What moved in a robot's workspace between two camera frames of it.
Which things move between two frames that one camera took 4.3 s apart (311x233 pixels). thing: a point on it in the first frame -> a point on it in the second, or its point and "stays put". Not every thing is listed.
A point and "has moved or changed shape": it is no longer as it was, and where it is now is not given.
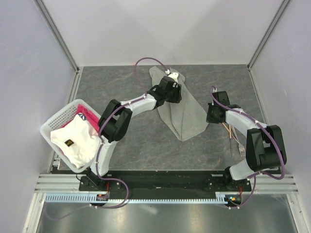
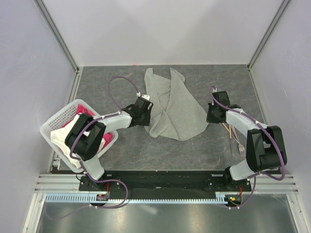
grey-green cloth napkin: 185,117 has moved or changed shape
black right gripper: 209,118 stays put
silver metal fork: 241,148 stays put
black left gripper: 177,97 -> 147,121
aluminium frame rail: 260,183 stays put
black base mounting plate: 165,183 stays put
